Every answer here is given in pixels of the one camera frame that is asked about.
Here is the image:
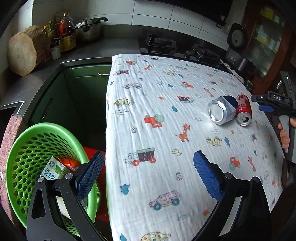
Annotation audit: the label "dark oil bottle yellow label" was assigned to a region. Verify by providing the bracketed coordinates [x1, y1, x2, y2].
[59, 12, 76, 52]

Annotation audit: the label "wooden glass cabinet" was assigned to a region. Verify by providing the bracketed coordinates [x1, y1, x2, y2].
[242, 1, 295, 94]

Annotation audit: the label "right human hand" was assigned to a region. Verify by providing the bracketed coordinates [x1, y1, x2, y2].
[278, 118, 296, 149]

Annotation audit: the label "green perforated plastic basket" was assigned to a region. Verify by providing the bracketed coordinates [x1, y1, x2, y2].
[6, 123, 100, 226]

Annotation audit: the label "pink woven dish cloth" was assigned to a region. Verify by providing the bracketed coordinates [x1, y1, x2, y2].
[0, 114, 24, 223]

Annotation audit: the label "stainless steel sink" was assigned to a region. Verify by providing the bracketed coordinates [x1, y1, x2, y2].
[0, 101, 25, 131]

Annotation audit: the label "round wooden chopping block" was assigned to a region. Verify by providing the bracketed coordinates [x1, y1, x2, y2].
[6, 26, 51, 76]

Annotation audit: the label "crushed blue white can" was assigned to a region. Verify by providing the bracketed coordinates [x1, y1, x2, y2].
[207, 95, 238, 125]

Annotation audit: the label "orange snack bag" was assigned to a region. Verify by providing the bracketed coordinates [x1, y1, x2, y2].
[57, 157, 81, 173]

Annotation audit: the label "steel pot with handle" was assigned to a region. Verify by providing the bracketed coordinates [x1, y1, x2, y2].
[74, 17, 108, 44]

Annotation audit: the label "green cabinet doors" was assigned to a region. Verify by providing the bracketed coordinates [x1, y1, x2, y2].
[29, 64, 111, 138]

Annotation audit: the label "red cola can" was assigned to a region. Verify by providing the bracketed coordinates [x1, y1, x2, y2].
[236, 94, 252, 126]

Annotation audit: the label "black gas stove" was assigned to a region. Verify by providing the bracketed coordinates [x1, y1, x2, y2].
[137, 35, 226, 70]

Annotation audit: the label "white blue milk carton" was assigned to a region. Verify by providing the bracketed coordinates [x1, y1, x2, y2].
[40, 157, 70, 180]

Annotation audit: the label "open rice cooker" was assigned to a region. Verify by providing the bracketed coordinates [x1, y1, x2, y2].
[225, 23, 255, 75]

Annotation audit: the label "small white jar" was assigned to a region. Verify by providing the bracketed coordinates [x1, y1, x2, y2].
[50, 39, 61, 60]

